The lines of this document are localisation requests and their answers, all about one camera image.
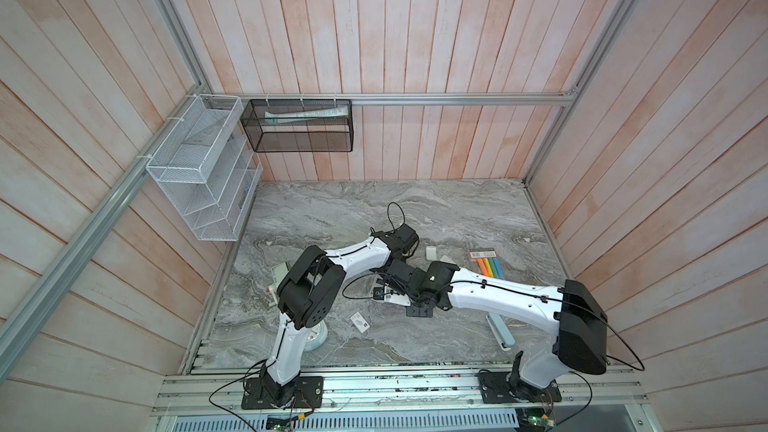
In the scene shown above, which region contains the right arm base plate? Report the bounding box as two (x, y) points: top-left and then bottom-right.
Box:
(477, 351), (562, 404)

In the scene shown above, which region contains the pale green small object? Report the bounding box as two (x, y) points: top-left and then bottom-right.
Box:
(267, 262), (289, 304)

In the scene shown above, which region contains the small white box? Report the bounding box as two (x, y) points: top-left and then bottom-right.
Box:
(350, 312), (370, 333)

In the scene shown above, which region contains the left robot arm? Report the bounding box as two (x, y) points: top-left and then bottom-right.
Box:
(260, 224), (419, 388)

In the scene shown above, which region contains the black mesh basket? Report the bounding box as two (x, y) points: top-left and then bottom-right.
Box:
(240, 98), (355, 154)

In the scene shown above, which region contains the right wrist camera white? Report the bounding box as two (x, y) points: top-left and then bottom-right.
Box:
(371, 286), (391, 301)

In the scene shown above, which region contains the white wire shelf rack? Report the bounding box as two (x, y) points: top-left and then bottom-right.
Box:
(146, 94), (262, 242)

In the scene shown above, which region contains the paper in black basket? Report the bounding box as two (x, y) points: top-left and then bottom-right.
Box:
(263, 106), (350, 126)

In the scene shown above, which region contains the white blue alarm clock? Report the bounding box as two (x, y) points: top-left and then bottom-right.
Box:
(304, 320), (328, 352)

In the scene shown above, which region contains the colored highlighter pack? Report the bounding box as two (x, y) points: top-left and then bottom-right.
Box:
(469, 249), (504, 279)

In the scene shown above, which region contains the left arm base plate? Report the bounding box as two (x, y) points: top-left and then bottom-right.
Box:
(241, 374), (324, 410)

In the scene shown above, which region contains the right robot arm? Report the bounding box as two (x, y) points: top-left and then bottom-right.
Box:
(382, 260), (608, 389)

